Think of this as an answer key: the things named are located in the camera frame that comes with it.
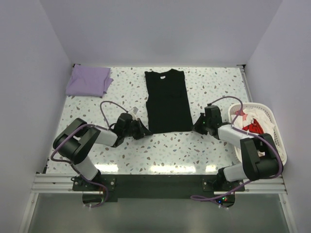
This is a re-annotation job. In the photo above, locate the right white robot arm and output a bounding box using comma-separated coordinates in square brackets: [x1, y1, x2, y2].
[193, 104, 284, 191]

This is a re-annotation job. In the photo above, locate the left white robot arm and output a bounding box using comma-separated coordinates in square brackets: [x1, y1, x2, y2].
[51, 113, 153, 190]

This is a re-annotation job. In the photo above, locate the black t shirt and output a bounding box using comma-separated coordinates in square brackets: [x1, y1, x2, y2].
[145, 69, 193, 133]

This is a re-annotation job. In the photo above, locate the folded purple t shirt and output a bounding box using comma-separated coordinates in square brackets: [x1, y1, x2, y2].
[66, 64, 113, 97]

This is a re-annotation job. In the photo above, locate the white red print t shirt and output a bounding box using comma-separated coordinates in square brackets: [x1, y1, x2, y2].
[230, 108, 285, 161]

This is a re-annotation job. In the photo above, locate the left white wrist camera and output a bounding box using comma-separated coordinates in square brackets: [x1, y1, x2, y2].
[128, 107, 138, 120]

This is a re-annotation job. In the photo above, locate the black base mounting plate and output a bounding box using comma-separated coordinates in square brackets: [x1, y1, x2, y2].
[71, 174, 243, 204]

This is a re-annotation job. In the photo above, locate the aluminium frame rail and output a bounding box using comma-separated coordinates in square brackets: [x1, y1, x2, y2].
[31, 174, 287, 194]

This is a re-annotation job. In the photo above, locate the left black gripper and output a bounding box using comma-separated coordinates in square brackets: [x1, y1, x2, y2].
[123, 118, 152, 140]

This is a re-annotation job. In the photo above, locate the white laundry basket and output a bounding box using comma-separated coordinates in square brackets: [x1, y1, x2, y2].
[228, 102, 288, 168]

